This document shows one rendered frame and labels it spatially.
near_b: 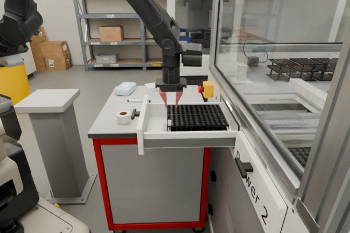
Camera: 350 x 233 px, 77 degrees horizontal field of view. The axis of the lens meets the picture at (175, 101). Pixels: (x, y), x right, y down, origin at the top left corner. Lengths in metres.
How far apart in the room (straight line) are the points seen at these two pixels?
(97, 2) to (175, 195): 4.44
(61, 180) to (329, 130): 1.66
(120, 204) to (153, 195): 0.20
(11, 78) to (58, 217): 2.18
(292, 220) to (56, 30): 5.35
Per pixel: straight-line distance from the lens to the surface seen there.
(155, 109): 0.98
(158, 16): 0.61
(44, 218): 1.46
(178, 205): 1.35
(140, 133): 0.74
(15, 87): 3.33
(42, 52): 5.30
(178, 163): 1.15
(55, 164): 1.73
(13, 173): 0.97
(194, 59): 0.68
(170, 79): 0.71
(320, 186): 0.43
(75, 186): 1.81
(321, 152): 0.42
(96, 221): 1.72
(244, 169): 0.61
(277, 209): 0.54
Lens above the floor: 1.30
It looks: 24 degrees down
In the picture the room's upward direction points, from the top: straight up
